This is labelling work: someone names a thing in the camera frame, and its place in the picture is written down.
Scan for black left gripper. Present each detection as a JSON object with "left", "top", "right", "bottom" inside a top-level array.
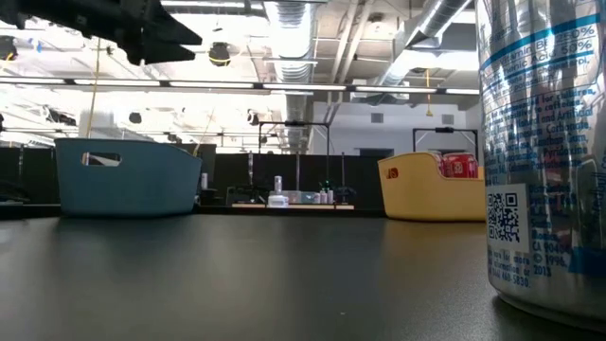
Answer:
[{"left": 0, "top": 0, "right": 204, "bottom": 66}]

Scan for blue plastic bin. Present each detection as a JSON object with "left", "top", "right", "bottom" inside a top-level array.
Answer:
[{"left": 54, "top": 137, "right": 204, "bottom": 218}]

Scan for yellow plastic bin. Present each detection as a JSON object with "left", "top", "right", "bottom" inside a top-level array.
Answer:
[{"left": 377, "top": 151, "right": 488, "bottom": 223}]

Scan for slim silver blue energy can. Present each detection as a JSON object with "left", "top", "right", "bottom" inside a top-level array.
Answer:
[{"left": 475, "top": 0, "right": 606, "bottom": 332}]

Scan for large black ceiling dome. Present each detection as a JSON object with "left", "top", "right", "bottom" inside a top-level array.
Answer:
[{"left": 207, "top": 41, "right": 233, "bottom": 68}]

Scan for long linear ceiling light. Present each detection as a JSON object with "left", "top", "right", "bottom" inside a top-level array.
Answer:
[{"left": 0, "top": 77, "right": 480, "bottom": 98}]

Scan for white bottle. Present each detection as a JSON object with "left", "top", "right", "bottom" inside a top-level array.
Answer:
[{"left": 267, "top": 174, "right": 291, "bottom": 208}]

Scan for clear plastic box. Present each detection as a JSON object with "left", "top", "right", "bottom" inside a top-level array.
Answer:
[{"left": 283, "top": 189, "right": 317, "bottom": 206}]

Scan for black partition panel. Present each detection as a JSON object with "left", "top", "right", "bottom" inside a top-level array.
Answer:
[{"left": 0, "top": 144, "right": 395, "bottom": 212}]

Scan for yellow ceiling pendant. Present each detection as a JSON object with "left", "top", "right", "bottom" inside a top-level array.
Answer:
[{"left": 422, "top": 68, "right": 436, "bottom": 118}]

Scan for yellow hanging cable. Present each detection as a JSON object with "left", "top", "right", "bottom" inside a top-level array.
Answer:
[{"left": 84, "top": 37, "right": 101, "bottom": 139}]

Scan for narrow silver spiral duct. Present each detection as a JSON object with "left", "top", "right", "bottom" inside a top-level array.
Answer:
[{"left": 264, "top": 0, "right": 316, "bottom": 155}]

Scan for black metal camera frame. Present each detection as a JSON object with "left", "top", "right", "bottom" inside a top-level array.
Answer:
[
  {"left": 412, "top": 126, "right": 479, "bottom": 155},
  {"left": 258, "top": 120, "right": 331, "bottom": 190}
]

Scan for wide silver spiral duct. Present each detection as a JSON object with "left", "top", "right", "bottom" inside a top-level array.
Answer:
[{"left": 378, "top": 0, "right": 477, "bottom": 86}]

